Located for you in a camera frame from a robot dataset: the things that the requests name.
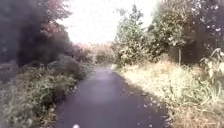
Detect grey asphalt path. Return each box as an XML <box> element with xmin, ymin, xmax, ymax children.
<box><xmin>53</xmin><ymin>65</ymin><xmax>172</xmax><ymax>128</ymax></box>

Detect green leafy trees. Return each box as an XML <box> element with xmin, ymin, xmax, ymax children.
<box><xmin>111</xmin><ymin>0</ymin><xmax>224</xmax><ymax>68</ymax></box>

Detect pole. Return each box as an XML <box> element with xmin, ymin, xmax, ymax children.
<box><xmin>177</xmin><ymin>48</ymin><xmax>182</xmax><ymax>67</ymax></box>

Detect dry grass verge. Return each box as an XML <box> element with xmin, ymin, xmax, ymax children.
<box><xmin>111</xmin><ymin>53</ymin><xmax>224</xmax><ymax>128</ymax></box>

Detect dark trees and bushes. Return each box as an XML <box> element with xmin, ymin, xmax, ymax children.
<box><xmin>0</xmin><ymin>0</ymin><xmax>116</xmax><ymax>68</ymax></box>

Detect overgrown weedy verge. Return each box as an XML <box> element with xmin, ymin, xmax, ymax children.
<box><xmin>0</xmin><ymin>54</ymin><xmax>95</xmax><ymax>128</ymax></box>

